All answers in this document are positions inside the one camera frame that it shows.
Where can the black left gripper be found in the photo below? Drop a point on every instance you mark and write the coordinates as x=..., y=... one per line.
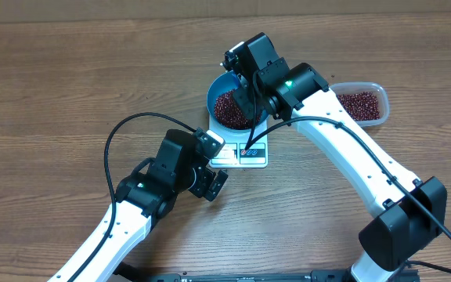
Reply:
x=201, y=188

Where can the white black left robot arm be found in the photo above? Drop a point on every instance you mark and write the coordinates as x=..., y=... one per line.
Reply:
x=145, y=197

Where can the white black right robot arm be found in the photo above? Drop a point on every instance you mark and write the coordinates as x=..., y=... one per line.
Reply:
x=408, y=213

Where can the white digital kitchen scale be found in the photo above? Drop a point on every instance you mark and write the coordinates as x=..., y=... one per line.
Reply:
x=234, y=153

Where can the teal metal bowl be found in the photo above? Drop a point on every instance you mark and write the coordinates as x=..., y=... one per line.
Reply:
x=221, y=84

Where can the red beans in bowl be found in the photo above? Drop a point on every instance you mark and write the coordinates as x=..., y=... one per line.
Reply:
x=228, y=114

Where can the clear container of red beans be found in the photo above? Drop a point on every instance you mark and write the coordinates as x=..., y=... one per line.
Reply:
x=366, y=102

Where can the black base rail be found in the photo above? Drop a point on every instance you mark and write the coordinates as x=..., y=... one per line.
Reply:
x=127, y=273

